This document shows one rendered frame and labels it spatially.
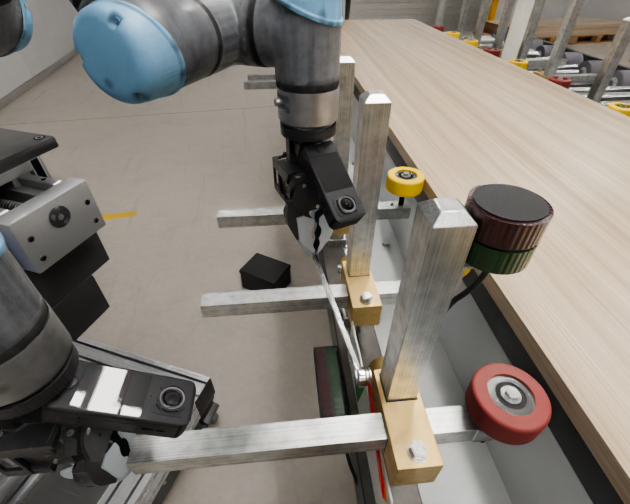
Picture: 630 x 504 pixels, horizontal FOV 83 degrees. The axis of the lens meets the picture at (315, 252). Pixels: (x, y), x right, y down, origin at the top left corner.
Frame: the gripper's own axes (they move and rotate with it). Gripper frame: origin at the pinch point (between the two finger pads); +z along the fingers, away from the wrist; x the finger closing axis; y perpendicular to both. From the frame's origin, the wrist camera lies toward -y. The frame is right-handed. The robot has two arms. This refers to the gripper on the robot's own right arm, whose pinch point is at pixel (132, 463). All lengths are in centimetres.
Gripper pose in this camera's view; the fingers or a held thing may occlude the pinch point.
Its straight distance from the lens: 51.7
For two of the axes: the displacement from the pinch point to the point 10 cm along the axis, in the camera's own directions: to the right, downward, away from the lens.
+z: 0.0, 7.7, 6.4
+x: 0.9, 6.4, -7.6
